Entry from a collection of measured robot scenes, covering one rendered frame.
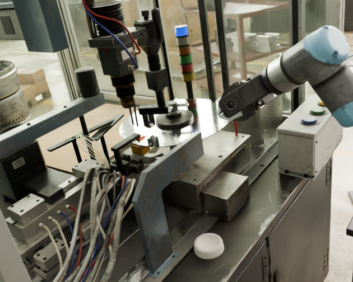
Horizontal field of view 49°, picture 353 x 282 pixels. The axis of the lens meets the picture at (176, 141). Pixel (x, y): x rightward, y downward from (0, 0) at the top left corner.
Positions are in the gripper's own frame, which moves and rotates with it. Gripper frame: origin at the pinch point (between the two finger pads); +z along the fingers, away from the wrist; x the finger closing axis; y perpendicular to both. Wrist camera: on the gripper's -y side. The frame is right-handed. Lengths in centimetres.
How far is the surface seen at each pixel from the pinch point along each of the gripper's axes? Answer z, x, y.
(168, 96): 64, 22, 37
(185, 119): 13.8, 4.2, 0.3
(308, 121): -3.3, -13.5, 24.9
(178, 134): 11.2, 1.1, -6.1
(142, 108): 13.8, 12.0, -10.5
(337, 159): 90, -58, 151
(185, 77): 30.4, 19.0, 22.4
